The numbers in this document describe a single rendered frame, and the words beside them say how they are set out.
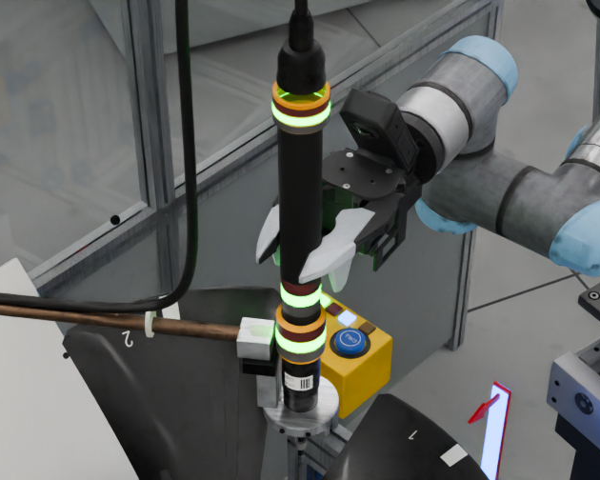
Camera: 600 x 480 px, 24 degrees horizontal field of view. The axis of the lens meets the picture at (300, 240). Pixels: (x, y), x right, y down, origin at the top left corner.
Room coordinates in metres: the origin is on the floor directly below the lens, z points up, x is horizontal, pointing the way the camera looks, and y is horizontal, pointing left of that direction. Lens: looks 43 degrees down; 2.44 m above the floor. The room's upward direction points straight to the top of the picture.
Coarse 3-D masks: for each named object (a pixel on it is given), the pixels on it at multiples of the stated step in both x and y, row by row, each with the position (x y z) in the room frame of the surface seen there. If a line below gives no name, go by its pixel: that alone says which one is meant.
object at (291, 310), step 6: (282, 300) 0.83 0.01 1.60; (318, 300) 0.83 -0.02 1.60; (282, 306) 0.83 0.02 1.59; (288, 306) 0.82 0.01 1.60; (312, 306) 0.82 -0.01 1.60; (318, 306) 0.83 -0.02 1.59; (288, 312) 0.82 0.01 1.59; (294, 312) 0.82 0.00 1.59; (300, 312) 0.82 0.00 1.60; (306, 312) 0.82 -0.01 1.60; (312, 312) 0.82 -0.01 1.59
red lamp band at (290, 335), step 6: (276, 324) 0.83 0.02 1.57; (324, 324) 0.83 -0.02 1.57; (282, 330) 0.82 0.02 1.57; (288, 330) 0.81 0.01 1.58; (312, 330) 0.81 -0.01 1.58; (318, 330) 0.82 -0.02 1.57; (288, 336) 0.81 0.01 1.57; (294, 336) 0.81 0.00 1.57; (300, 336) 0.81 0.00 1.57; (306, 336) 0.81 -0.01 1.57; (312, 336) 0.81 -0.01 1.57; (318, 336) 0.82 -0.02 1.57; (300, 342) 0.81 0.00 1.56
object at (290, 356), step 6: (276, 342) 0.83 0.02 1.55; (324, 342) 0.83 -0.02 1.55; (282, 348) 0.82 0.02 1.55; (324, 348) 0.83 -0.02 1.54; (282, 354) 0.82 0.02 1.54; (288, 354) 0.81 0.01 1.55; (294, 354) 0.81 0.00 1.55; (300, 354) 0.81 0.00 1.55; (306, 354) 0.81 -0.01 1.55; (312, 354) 0.81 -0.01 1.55; (318, 354) 0.82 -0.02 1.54; (294, 360) 0.81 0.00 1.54; (300, 360) 0.81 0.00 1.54; (306, 360) 0.81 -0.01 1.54; (312, 360) 0.81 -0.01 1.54
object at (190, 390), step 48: (240, 288) 1.00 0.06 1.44; (96, 336) 0.96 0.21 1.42; (144, 336) 0.96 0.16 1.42; (96, 384) 0.93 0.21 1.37; (144, 384) 0.93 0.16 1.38; (192, 384) 0.92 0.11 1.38; (240, 384) 0.93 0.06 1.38; (144, 432) 0.90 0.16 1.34; (192, 432) 0.89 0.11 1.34; (240, 432) 0.89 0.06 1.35
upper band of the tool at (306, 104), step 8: (272, 88) 0.83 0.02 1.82; (328, 88) 0.83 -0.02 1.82; (288, 96) 0.85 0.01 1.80; (296, 96) 0.85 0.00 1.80; (304, 96) 0.85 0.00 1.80; (312, 96) 0.85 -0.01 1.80; (320, 96) 0.85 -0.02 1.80; (328, 96) 0.83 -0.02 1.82; (280, 104) 0.82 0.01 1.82; (288, 104) 0.81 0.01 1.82; (296, 104) 0.81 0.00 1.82; (304, 104) 0.81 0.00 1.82; (312, 104) 0.81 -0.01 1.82; (320, 104) 0.82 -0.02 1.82; (280, 112) 0.82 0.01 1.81; (320, 112) 0.82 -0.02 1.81; (280, 120) 0.82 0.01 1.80
